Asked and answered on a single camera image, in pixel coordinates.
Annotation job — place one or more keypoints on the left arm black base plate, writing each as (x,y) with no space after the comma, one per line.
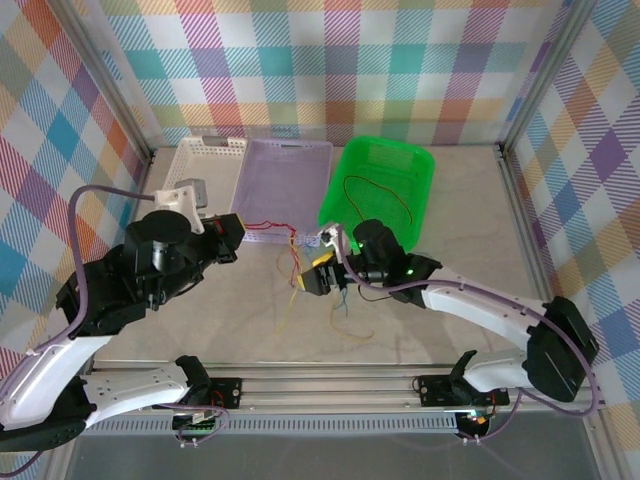
(227,390)

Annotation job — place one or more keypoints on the purple perforated plastic basket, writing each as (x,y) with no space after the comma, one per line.
(280,185)

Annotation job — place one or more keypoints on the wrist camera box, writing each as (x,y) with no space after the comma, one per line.
(182,200)
(330,240)

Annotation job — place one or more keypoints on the green controller circuit board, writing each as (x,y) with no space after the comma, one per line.
(197,425)

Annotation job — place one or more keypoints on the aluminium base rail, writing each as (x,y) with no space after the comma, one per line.
(325,385)

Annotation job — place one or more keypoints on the controller board with orange part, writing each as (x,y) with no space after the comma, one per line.
(475,422)

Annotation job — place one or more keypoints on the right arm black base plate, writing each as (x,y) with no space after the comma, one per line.
(432,390)

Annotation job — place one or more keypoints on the white perforated plastic basket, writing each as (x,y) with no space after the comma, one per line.
(220,165)

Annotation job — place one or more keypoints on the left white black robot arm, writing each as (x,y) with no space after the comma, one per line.
(55,370)

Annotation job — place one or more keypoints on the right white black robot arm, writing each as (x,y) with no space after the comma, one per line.
(560,350)

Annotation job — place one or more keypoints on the aluminium side rail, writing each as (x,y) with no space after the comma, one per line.
(520,210)

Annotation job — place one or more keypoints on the aluminium frame post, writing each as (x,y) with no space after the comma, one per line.
(545,75)
(107,85)

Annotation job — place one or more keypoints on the green plastic mesh basket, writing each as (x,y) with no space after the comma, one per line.
(385,165)

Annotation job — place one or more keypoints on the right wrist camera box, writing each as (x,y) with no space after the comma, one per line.
(330,240)

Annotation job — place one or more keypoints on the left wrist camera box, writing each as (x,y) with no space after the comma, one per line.
(182,200)

